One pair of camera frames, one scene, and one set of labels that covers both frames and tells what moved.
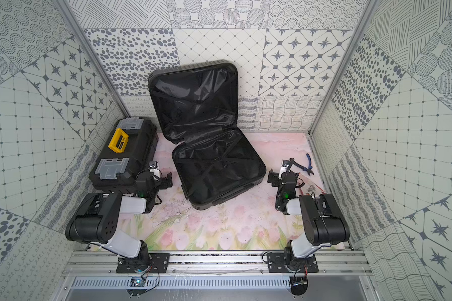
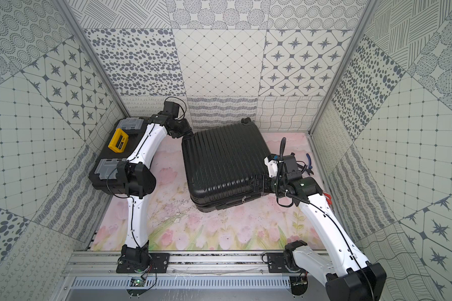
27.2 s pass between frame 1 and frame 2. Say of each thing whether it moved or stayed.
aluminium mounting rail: stayed
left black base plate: stayed
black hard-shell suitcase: moved
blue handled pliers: stayed
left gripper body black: moved
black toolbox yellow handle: stayed
